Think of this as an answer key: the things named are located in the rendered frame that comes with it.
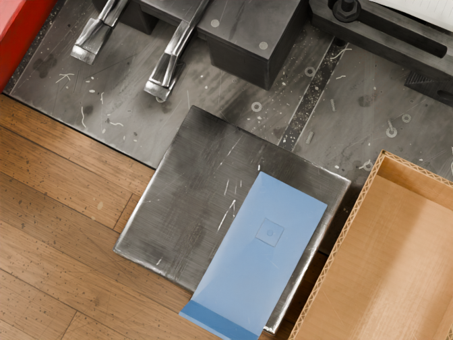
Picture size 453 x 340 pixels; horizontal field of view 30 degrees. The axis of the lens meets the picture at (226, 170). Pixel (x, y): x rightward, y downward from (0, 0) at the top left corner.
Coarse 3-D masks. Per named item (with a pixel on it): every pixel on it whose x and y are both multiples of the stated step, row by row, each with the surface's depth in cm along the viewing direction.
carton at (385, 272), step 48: (384, 192) 80; (432, 192) 77; (384, 240) 79; (432, 240) 79; (336, 288) 78; (384, 288) 78; (432, 288) 78; (336, 336) 77; (384, 336) 77; (432, 336) 77
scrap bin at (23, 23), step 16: (0, 0) 87; (16, 0) 87; (32, 0) 82; (48, 0) 85; (0, 16) 87; (16, 16) 81; (32, 16) 84; (0, 32) 86; (16, 32) 82; (32, 32) 85; (0, 48) 81; (16, 48) 84; (0, 64) 82; (16, 64) 85; (0, 80) 84
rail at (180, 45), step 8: (208, 0) 77; (200, 8) 77; (200, 16) 77; (192, 24) 76; (184, 32) 76; (192, 32) 77; (184, 40) 76; (192, 40) 78; (176, 48) 76; (184, 48) 76; (184, 56) 78
